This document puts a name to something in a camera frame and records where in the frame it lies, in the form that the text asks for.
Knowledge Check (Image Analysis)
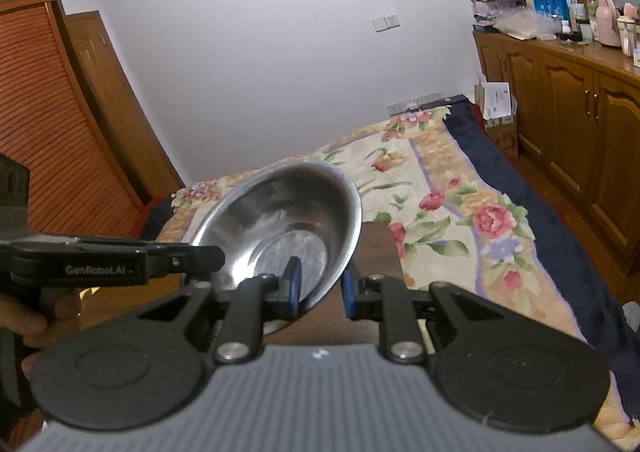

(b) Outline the stainless steel bowl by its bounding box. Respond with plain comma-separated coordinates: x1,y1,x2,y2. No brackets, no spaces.
190,158,362,314

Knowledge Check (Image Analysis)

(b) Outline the left hand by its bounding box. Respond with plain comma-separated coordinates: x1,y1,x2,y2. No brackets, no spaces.
1,289,84,378

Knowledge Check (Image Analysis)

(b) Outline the louvered wooden wardrobe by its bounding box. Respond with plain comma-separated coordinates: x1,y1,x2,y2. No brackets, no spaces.
1,0,144,236

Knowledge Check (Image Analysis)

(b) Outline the dark blue bed sheet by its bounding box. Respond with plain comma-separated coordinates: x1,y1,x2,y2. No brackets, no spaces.
445,103,639,424

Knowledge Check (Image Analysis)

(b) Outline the wooden door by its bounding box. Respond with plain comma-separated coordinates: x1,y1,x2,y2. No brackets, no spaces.
65,11,183,201

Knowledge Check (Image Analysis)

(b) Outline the floral quilt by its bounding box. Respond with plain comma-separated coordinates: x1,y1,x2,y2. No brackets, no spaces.
154,106,637,438

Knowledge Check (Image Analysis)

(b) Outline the wooden cabinet row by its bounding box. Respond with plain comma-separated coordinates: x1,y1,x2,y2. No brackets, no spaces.
473,32,639,275

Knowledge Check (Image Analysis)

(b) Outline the clear plastic bag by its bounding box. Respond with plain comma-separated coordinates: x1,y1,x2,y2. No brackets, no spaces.
494,8,562,41

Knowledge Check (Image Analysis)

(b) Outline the blue box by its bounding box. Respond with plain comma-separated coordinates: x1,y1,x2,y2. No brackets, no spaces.
534,0,570,20

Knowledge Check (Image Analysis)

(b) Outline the white cup pink lid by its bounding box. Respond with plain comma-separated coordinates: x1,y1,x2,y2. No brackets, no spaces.
616,3,639,57

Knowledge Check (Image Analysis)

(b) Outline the stack of folded cloths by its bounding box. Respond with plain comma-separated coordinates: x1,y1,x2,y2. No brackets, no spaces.
469,0,527,34

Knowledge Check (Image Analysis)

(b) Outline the pink thermos jug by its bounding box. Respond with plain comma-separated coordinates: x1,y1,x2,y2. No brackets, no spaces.
596,0,620,48

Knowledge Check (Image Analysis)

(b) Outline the wall socket strip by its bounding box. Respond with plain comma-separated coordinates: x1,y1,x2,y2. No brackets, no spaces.
386,92,445,117

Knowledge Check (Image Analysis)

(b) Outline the white wall switch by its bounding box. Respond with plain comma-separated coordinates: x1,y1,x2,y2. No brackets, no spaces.
372,15,400,32

